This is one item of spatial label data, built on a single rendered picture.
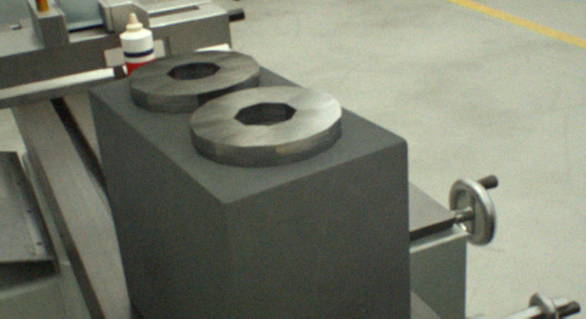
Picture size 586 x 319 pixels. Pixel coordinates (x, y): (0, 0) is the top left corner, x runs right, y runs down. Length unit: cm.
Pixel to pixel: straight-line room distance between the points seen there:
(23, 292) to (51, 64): 34
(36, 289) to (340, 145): 56
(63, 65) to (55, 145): 19
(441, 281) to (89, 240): 57
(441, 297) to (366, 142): 75
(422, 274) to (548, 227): 146
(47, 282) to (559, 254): 177
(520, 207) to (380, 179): 223
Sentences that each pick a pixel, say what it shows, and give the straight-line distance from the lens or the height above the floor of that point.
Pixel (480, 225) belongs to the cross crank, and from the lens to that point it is 135.
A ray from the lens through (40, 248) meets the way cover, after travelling 93.
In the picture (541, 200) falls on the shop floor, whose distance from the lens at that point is 273.
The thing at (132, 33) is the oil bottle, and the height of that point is 103.
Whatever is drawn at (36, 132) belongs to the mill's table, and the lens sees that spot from 104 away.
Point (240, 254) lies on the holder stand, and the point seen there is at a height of 109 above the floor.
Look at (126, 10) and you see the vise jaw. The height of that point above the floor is 104.
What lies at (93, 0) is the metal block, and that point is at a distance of 117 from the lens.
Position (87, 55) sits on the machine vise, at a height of 99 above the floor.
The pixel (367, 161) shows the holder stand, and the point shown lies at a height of 112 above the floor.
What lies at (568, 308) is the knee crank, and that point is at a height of 52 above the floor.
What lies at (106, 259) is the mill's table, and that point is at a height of 94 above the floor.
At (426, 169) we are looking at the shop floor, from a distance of 290.
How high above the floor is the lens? 132
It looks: 26 degrees down
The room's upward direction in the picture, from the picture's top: 5 degrees counter-clockwise
